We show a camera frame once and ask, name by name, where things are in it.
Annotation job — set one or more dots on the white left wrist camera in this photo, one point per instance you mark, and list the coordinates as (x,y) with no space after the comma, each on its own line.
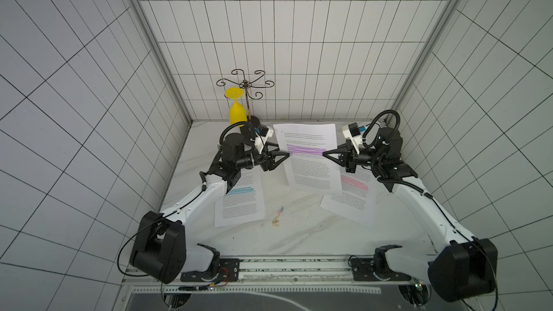
(262,133)

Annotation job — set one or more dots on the dark metal glass rack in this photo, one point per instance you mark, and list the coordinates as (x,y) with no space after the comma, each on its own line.
(252,90)

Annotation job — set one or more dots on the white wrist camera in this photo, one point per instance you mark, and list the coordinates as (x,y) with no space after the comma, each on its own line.
(354,133)
(262,133)

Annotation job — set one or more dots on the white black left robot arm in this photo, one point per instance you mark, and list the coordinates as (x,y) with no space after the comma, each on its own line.
(160,248)

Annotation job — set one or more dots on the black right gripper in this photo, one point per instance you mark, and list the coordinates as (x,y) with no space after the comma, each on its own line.
(350,158)

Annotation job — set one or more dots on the blue highlighted paper document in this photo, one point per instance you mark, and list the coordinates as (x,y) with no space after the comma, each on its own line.
(244,203)

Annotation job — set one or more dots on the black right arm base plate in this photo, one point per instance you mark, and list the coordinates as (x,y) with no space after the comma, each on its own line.
(366,270)

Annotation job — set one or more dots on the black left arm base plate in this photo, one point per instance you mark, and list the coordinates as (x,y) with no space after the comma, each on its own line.
(225,270)

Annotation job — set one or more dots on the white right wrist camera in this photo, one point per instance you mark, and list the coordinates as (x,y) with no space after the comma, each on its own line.
(354,133)

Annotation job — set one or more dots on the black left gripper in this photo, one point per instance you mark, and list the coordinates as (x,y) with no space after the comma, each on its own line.
(271,163)

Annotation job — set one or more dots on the purple highlighted paper document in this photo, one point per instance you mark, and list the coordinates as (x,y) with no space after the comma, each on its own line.
(306,168)

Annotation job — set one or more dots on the yellow plastic wine glass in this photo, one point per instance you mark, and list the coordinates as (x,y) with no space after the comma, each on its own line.
(236,112)

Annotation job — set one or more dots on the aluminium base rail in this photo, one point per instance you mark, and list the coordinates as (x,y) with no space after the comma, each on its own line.
(315,270)

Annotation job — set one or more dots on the pink highlighted paper document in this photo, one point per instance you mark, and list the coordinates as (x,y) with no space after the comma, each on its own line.
(357,200)

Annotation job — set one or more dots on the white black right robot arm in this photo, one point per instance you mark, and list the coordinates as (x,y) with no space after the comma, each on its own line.
(462,266)

